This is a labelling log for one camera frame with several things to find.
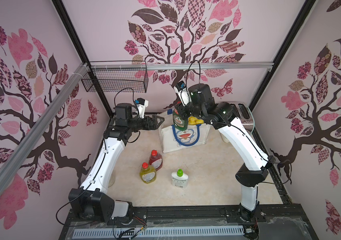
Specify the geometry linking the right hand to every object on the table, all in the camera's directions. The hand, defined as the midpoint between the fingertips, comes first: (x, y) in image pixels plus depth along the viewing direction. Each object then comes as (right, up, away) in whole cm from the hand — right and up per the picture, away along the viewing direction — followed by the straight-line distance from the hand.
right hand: (179, 101), depth 66 cm
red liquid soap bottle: (-13, -31, +14) cm, 36 cm away
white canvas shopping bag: (-3, -20, +26) cm, 33 cm away
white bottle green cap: (0, -39, +7) cm, 39 cm away
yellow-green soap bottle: (-16, -36, +9) cm, 41 cm away
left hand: (-11, -9, +7) cm, 16 cm away
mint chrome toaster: (+45, -3, +30) cm, 54 cm away
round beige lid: (-38, -43, +17) cm, 60 cm away
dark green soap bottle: (+1, -10, +8) cm, 13 cm away
